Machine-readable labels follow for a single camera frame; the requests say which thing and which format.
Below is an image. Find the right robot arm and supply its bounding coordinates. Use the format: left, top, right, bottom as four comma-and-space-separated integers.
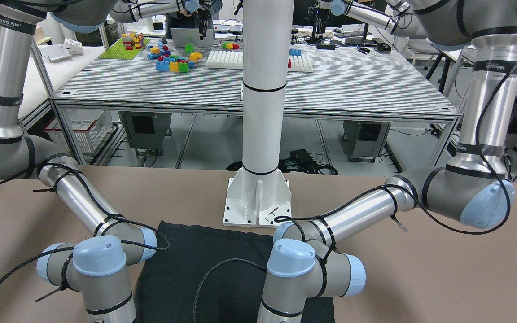
0, 0, 157, 323

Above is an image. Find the black printed t-shirt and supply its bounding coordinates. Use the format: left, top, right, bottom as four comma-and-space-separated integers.
134, 220, 336, 323

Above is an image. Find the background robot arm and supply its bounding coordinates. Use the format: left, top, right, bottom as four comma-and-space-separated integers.
109, 0, 203, 24

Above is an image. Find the white plastic basket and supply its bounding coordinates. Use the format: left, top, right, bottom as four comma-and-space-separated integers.
44, 110, 113, 154

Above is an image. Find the white peg tray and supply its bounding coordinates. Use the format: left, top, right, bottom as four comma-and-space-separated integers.
206, 50, 244, 70

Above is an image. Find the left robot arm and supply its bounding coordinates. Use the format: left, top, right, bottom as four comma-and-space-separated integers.
257, 0, 517, 323

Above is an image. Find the striped metal workbench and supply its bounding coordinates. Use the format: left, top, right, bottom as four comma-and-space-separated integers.
52, 40, 460, 176

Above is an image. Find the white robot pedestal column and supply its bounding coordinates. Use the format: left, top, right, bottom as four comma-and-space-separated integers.
222, 0, 294, 227

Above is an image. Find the green lego baseplate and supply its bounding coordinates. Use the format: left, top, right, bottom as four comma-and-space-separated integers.
98, 37, 151, 60

